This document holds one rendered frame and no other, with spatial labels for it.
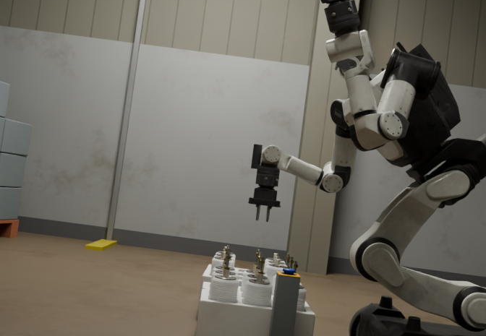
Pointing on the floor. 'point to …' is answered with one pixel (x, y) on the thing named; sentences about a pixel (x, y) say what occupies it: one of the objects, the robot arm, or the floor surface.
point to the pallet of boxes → (11, 165)
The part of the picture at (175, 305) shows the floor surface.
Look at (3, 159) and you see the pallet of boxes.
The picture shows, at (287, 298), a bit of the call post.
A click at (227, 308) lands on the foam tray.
